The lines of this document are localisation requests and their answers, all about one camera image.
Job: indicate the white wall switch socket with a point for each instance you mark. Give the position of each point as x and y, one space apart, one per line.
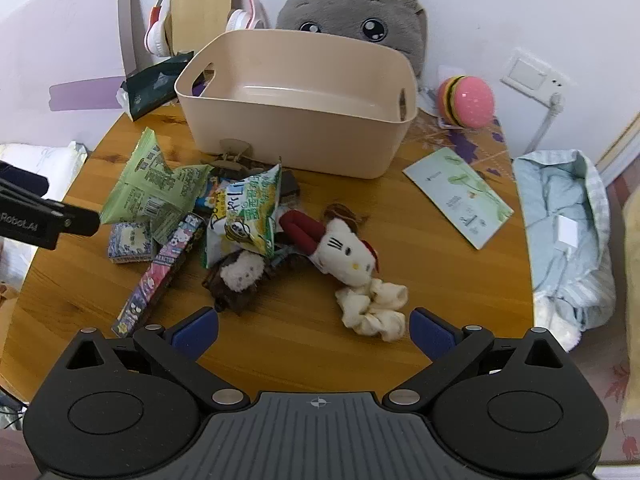
530 72

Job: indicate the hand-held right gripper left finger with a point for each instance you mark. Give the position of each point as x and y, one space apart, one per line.
197 332

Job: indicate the white and green leaflet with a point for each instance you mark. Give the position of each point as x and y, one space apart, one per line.
450 195

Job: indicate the dark green tissue pack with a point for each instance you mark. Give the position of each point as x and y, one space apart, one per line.
150 90

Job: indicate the white cat plush doll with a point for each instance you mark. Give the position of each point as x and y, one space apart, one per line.
345 255

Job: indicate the yellow-green cartoon snack packet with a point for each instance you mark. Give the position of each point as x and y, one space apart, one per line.
245 215

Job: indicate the blue patterned small box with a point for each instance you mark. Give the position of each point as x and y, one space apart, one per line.
130 242

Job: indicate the green snack packet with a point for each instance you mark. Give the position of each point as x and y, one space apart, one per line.
145 185

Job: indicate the cream scrunchie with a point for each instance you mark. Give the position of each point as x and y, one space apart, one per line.
370 310

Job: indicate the white and red headphones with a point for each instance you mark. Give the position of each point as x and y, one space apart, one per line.
155 35

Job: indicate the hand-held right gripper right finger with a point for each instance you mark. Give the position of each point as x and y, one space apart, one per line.
430 332

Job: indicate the small blue snack packet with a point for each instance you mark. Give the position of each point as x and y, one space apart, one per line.
210 199

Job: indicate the light blue clothing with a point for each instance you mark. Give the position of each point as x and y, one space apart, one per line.
550 270

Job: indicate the white stand base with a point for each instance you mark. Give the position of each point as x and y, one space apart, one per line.
427 100

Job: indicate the wooden desktop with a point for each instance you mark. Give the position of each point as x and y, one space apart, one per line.
300 330

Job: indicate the long pink cartoon candy box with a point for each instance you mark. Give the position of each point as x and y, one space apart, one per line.
160 270

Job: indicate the grey cat plush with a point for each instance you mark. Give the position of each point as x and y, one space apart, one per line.
345 10

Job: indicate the pink floral bedsheet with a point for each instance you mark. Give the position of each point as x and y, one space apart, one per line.
625 395

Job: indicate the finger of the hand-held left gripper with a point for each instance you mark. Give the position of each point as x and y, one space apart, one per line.
82 222

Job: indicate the brown hair clip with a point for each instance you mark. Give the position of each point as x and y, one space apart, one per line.
235 162

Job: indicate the beige plastic storage bin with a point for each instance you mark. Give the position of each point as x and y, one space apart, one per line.
300 135

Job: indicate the white charger adapter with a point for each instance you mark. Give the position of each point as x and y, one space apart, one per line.
568 232

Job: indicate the brown dressed plush doll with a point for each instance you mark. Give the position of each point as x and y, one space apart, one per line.
240 272

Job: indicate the white plastic bag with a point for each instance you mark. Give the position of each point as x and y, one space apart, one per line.
50 160

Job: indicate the light wooden board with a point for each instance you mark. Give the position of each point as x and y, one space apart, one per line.
200 10

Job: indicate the pink burger toy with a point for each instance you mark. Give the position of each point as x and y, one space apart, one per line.
472 100

